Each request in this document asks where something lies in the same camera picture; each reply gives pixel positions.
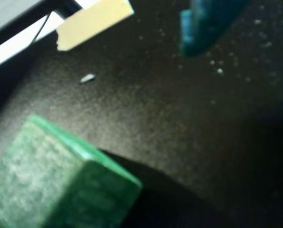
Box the thin dark wire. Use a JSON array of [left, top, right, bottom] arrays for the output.
[[32, 12, 51, 45]]

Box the green wooden cube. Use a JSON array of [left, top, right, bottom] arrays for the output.
[[0, 114, 143, 228]]

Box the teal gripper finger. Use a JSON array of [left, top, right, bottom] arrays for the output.
[[180, 0, 250, 57]]

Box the pale yellow wooden block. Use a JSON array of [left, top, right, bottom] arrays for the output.
[[55, 0, 135, 52]]

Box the small grey crumb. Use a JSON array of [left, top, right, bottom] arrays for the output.
[[80, 74, 96, 84]]

